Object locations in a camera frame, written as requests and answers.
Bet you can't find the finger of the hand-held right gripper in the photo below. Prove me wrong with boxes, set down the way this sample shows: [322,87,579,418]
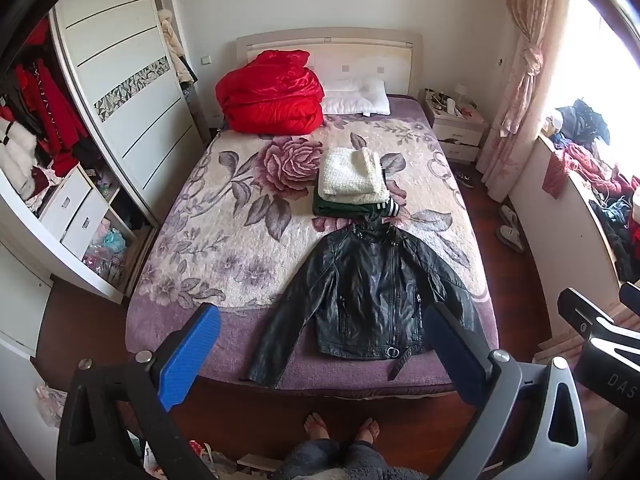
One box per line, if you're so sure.
[619,282,640,312]
[556,286,615,337]

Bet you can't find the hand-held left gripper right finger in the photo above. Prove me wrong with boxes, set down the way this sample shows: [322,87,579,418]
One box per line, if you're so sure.
[424,301,590,480]

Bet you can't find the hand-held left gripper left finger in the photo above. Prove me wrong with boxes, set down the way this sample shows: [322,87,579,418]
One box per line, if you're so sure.
[55,302,222,480]

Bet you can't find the black leather jacket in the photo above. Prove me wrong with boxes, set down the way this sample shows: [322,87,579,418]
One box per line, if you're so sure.
[244,212,478,388]

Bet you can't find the pile of clothes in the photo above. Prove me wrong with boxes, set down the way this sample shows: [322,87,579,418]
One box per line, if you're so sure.
[542,97,640,281]

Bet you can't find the pastel clothes heap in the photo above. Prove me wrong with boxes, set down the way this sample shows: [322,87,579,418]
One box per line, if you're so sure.
[82,227,128,286]

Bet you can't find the wooden planks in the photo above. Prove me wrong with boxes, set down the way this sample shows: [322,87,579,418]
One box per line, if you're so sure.
[532,305,640,367]

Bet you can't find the white window bench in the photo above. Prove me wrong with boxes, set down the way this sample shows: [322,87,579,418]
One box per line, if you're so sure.
[509,132,628,311]

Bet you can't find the person's right foot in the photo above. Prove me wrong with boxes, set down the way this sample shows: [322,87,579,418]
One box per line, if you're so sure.
[354,416,381,445]

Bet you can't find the person's foot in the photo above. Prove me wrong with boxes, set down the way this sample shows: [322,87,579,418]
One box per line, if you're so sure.
[305,412,331,443]
[354,416,381,445]

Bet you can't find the person's right leg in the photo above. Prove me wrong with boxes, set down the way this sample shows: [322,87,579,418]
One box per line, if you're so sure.
[345,440,428,480]

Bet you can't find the person's leg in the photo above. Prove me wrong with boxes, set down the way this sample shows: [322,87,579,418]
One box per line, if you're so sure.
[345,440,428,480]
[275,437,347,480]

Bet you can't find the person's left foot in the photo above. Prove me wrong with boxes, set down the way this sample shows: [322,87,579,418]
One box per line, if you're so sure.
[305,412,331,443]

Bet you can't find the pink plastic bag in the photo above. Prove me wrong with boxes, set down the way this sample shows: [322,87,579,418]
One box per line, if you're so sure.
[35,384,68,428]

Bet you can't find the floral purple blanket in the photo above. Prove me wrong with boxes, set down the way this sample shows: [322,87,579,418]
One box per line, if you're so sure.
[125,97,500,396]

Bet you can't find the person's left leg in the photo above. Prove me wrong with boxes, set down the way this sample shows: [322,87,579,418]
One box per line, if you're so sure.
[275,437,347,480]

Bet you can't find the white wardrobe drawer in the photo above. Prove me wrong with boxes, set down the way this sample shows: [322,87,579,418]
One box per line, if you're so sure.
[60,190,112,261]

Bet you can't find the white wardrobe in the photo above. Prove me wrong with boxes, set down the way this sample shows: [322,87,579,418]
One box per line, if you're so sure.
[0,0,211,361]

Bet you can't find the green folded garment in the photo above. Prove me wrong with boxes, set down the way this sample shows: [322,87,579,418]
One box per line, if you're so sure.
[312,194,401,219]

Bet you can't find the white box on shelf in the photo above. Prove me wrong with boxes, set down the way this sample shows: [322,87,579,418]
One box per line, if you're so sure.
[39,167,93,231]

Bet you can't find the pink floral curtain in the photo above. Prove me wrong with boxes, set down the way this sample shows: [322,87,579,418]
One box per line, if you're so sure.
[475,0,571,203]

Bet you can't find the white fluffy folded garment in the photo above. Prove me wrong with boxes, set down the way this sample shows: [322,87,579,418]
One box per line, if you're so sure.
[318,147,391,206]

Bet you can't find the white nightstand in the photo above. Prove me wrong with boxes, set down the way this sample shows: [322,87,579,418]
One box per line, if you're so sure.
[424,95,490,163]

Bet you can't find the white fur garment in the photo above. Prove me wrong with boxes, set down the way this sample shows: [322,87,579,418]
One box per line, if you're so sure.
[0,115,38,201]

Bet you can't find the red quilt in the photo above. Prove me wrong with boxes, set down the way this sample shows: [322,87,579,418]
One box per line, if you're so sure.
[216,50,326,136]

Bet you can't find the white pillow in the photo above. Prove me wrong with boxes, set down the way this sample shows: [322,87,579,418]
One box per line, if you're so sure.
[320,79,392,117]

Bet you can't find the red hanging coat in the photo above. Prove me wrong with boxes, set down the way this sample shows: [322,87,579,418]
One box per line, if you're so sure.
[15,60,91,176]

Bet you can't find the beige hanging robe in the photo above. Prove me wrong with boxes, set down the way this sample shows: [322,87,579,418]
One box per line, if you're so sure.
[157,7,197,86]

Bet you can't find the bed with beige headboard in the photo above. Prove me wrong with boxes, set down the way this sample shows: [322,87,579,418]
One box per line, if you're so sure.
[125,32,501,401]

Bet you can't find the white wardrobe sliding door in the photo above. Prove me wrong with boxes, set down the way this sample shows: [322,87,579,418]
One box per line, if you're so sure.
[50,0,207,221]

